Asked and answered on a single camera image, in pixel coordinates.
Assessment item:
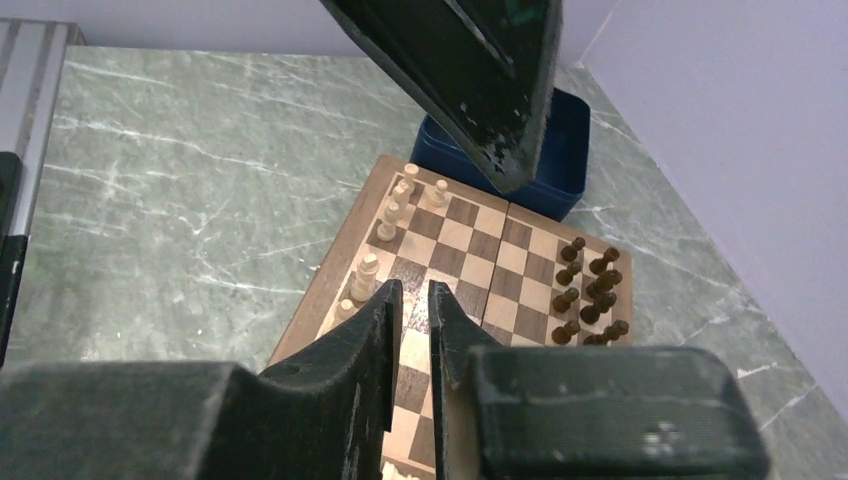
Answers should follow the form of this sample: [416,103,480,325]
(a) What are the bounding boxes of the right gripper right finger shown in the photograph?
[428,281,771,479]

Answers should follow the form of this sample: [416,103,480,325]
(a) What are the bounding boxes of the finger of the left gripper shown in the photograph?
[323,0,563,193]

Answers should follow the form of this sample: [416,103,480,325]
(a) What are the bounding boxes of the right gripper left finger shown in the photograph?
[1,280,403,479]

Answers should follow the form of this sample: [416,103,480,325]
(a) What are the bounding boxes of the dark chess piece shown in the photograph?
[585,269,623,299]
[555,261,582,286]
[559,237,586,262]
[551,287,580,313]
[580,291,617,325]
[583,319,630,346]
[589,247,620,275]
[551,321,581,345]

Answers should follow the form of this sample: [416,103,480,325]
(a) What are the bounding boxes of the white chess piece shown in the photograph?
[376,201,402,242]
[391,180,414,215]
[333,299,357,326]
[350,253,380,303]

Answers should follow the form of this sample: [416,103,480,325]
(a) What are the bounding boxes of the white chess rook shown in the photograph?
[402,163,420,193]

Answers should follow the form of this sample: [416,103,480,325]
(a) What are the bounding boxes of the wooden chess board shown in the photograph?
[272,155,633,479]

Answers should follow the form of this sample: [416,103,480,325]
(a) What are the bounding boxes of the white chess pawn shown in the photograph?
[427,179,448,208]

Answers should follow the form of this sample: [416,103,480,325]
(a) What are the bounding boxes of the dark blue piece box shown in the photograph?
[410,88,591,221]

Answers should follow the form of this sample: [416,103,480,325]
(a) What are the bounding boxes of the aluminium frame rail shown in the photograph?
[1,18,85,235]

